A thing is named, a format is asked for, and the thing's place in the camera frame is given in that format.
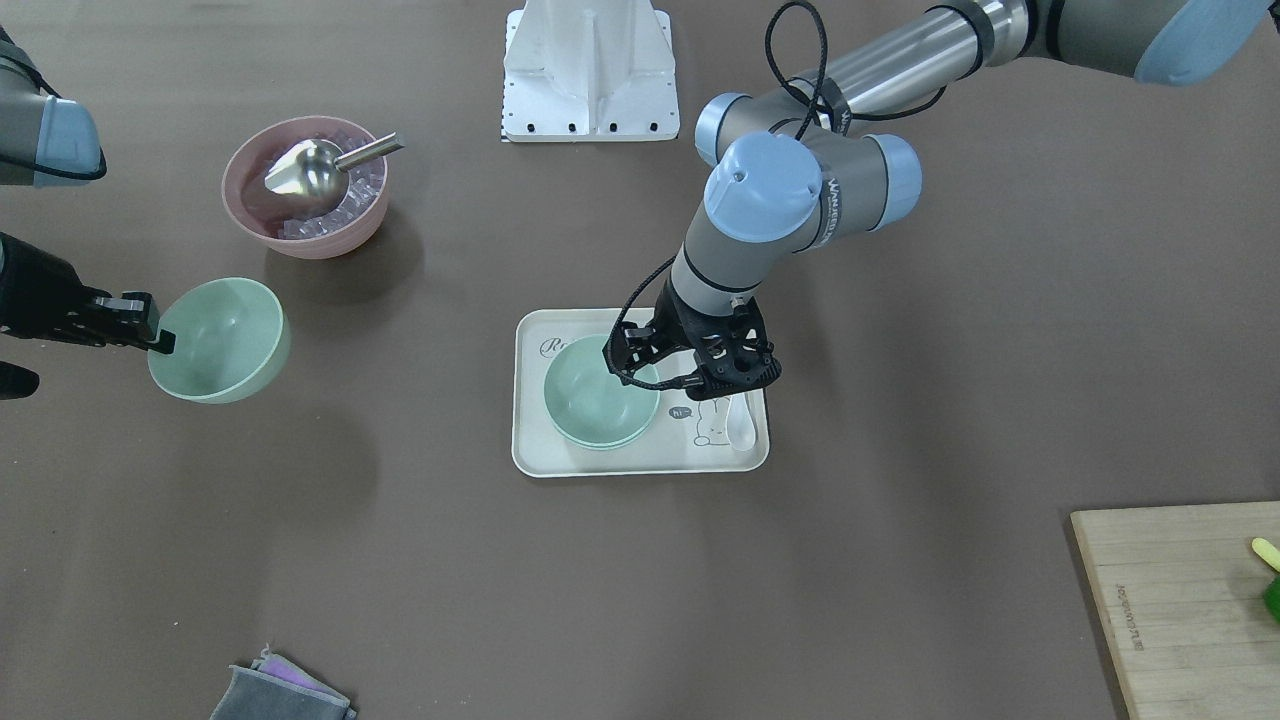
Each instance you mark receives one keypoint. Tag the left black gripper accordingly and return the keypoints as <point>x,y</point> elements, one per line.
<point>682,329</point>

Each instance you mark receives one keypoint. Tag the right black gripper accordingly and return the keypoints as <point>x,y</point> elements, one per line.
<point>38,292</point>

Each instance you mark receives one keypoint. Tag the green bowl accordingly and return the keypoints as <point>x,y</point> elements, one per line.
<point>601,431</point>
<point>578,381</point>
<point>232,338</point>

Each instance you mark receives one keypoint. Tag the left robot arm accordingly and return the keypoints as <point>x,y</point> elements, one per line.
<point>795,169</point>

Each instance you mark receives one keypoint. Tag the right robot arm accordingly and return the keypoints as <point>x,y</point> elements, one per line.
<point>51,141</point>

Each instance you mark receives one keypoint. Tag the white ceramic spoon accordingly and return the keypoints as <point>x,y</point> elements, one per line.
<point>740,425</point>

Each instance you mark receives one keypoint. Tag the beige rabbit tray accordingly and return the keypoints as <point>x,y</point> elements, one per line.
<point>686,436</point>

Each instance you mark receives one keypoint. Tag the green bowl on tray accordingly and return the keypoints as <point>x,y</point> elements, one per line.
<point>601,431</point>

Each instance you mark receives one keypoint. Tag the pink bowl with ice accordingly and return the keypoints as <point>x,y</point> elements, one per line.
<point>350,226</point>

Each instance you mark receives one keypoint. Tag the metal ice scoop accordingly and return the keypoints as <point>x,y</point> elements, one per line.
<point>317,169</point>

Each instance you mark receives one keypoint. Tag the folded grey cloth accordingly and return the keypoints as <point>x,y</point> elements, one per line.
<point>274,687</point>

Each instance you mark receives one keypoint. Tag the wooden cutting board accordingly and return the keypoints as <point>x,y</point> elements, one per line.
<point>1180,596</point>

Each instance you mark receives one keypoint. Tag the yellow plastic knife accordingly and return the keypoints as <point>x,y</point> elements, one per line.
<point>1267,552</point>

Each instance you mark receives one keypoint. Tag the green lime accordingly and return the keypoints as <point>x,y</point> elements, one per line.
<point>1271,599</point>

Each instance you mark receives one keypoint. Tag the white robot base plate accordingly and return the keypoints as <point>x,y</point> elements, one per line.
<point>589,71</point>

